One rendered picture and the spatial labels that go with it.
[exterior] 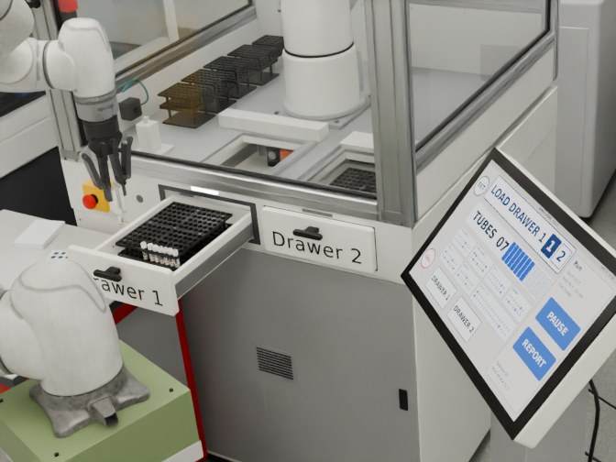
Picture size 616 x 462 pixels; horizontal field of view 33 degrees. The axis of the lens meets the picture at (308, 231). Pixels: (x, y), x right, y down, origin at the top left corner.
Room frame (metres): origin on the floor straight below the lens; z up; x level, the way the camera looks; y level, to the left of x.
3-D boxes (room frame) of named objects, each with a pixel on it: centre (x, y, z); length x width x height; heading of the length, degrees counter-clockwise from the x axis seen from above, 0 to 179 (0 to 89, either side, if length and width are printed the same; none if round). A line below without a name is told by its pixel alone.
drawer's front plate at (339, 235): (2.05, -0.02, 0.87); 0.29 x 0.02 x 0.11; 56
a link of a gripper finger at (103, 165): (2.08, 0.44, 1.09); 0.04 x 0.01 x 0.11; 36
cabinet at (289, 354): (2.60, -0.06, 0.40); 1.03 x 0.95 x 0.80; 56
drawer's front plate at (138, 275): (1.95, 0.42, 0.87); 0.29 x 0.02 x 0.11; 56
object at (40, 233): (2.42, 0.71, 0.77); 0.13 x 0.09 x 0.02; 162
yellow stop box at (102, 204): (2.39, 0.53, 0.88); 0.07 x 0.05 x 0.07; 56
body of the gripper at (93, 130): (2.09, 0.42, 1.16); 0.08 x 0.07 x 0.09; 126
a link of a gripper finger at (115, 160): (2.10, 0.41, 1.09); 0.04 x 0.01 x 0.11; 36
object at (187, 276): (2.13, 0.30, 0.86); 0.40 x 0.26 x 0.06; 146
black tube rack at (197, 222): (2.12, 0.31, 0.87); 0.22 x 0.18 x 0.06; 146
